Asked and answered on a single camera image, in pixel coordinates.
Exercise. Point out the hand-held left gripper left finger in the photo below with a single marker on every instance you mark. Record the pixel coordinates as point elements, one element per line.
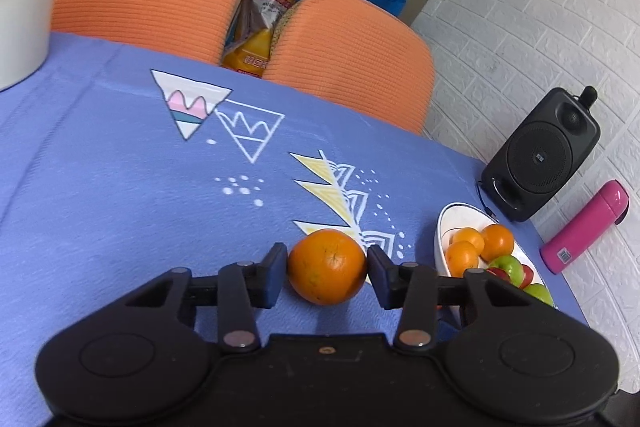
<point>274,277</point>

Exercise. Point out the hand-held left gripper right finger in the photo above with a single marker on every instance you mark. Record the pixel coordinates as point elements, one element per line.
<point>377,277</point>

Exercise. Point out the small tangerine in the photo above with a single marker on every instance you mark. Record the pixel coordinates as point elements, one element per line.
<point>462,258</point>
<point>327,267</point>
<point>467,238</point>

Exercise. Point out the white plate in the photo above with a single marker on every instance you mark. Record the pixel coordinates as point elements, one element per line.
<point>445,227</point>

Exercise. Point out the red plum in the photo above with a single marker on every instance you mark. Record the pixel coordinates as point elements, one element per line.
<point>496,274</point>
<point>527,275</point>

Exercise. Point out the large orange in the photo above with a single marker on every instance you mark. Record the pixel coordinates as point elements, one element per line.
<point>497,242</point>

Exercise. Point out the green jujube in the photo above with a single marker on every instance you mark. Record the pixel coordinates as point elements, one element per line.
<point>507,266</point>
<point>540,293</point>

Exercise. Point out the blue printed tablecloth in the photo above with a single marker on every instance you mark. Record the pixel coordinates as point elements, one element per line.
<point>125,187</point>

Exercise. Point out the black speaker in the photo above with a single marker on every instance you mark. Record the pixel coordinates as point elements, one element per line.
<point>542,157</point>

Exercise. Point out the pink bottle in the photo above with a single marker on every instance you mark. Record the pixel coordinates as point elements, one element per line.
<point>585,227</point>

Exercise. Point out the small black microphone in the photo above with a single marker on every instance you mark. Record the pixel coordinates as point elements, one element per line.
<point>587,96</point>

